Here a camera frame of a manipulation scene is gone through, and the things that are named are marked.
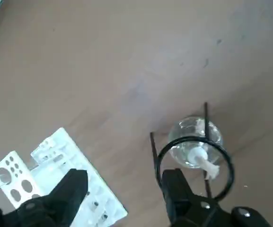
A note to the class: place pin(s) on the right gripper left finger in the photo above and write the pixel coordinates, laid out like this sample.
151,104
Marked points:
65,196

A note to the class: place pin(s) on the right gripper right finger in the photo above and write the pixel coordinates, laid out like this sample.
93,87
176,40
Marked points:
181,203

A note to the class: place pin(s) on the glass alcohol lamp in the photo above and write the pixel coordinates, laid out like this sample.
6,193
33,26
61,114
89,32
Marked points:
193,132

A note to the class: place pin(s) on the white test tube rack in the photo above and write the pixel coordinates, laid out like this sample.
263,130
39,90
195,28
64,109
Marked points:
63,146

